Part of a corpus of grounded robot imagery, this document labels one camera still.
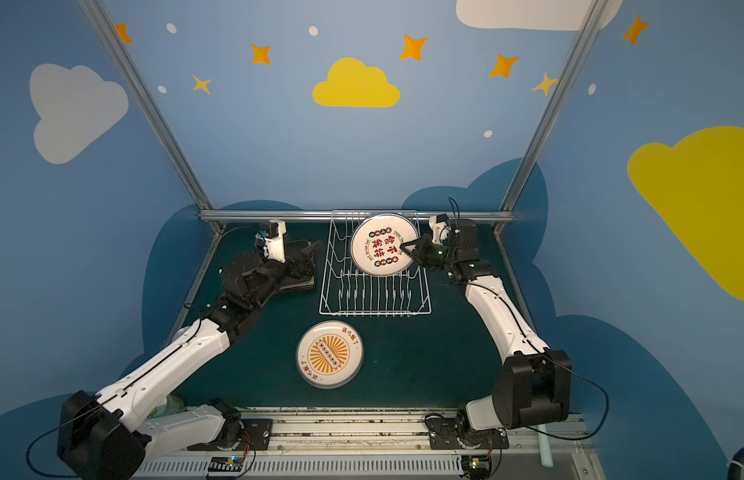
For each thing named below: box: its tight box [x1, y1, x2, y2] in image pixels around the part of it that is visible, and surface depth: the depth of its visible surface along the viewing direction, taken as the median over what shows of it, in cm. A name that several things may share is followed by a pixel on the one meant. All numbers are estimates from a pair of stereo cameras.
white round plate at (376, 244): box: [350, 214, 418, 277], surface depth 84 cm
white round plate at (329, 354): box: [296, 320, 364, 389], surface depth 88 cm
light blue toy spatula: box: [537, 424, 554, 467], surface depth 73 cm
